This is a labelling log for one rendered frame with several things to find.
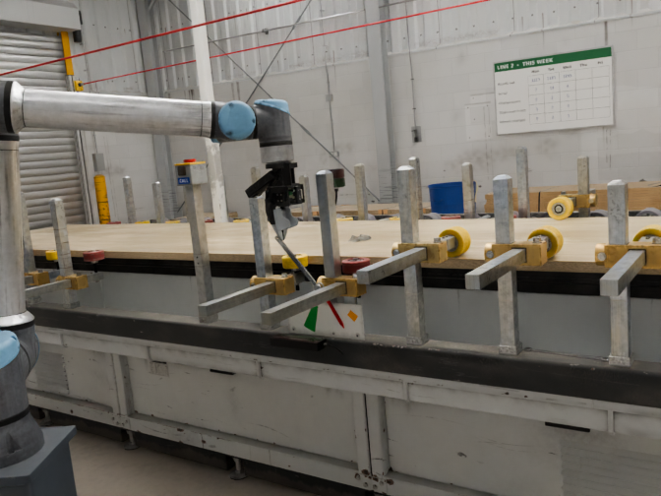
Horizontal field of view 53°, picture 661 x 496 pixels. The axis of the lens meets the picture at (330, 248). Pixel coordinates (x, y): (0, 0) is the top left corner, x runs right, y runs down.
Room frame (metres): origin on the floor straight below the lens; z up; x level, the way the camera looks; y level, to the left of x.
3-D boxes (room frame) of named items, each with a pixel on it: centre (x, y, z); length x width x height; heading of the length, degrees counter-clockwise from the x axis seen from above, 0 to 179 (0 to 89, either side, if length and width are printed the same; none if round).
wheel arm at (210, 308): (1.86, 0.23, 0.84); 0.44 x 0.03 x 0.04; 146
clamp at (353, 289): (1.81, -0.02, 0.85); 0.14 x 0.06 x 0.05; 56
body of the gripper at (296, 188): (1.80, 0.11, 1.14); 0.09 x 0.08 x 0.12; 55
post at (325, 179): (1.82, 0.00, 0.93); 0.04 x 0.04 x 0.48; 56
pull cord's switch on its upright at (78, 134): (4.18, 1.48, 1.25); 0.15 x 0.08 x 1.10; 56
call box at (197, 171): (2.10, 0.42, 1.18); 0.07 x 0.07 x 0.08; 56
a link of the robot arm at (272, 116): (1.80, 0.13, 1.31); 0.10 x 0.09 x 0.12; 105
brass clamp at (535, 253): (1.52, -0.43, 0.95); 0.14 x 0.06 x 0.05; 56
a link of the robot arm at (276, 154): (1.81, 0.12, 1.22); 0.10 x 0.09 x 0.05; 145
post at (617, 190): (1.39, -0.62, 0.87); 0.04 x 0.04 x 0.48; 56
